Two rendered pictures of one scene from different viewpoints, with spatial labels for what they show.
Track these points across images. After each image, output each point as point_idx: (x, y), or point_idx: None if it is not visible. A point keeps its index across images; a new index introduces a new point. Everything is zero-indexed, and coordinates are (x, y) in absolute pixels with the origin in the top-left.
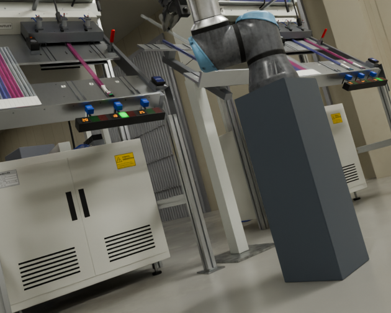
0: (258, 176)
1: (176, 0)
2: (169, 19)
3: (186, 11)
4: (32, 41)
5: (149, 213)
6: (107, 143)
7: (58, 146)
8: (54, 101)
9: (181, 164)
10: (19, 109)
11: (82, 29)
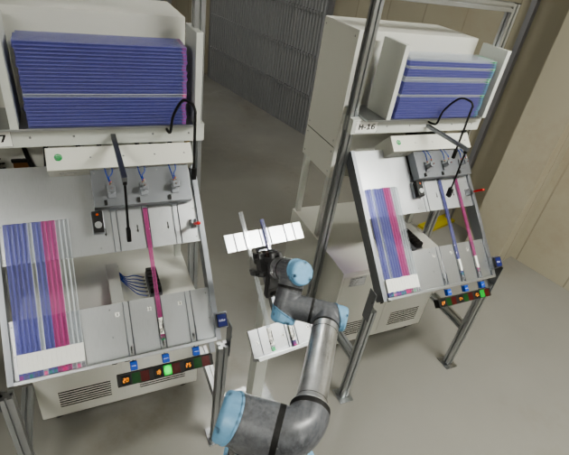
0: None
1: (266, 283)
2: None
3: (273, 295)
4: (97, 227)
5: (187, 356)
6: (176, 246)
7: (111, 303)
8: (101, 348)
9: (217, 382)
10: (60, 376)
11: (165, 193)
